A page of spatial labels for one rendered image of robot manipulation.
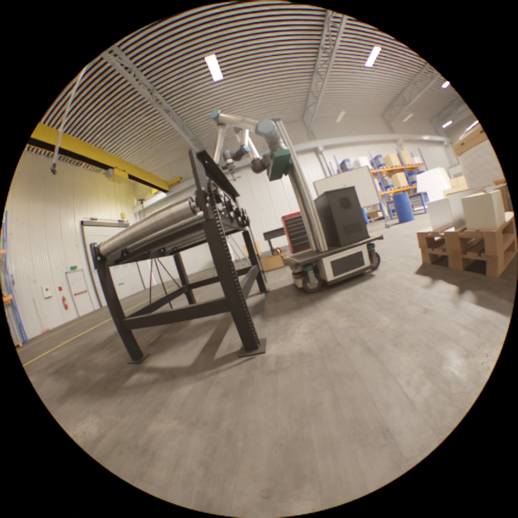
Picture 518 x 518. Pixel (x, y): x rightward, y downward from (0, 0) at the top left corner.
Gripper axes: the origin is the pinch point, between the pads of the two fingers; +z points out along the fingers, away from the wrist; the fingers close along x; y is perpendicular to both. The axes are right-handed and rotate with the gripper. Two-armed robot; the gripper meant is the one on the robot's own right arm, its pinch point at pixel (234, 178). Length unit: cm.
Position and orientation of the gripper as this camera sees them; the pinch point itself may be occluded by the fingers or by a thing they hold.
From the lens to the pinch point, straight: 193.3
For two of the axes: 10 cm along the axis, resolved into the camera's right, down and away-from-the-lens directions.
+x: 0.7, -1.0, 9.9
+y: 9.5, -2.8, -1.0
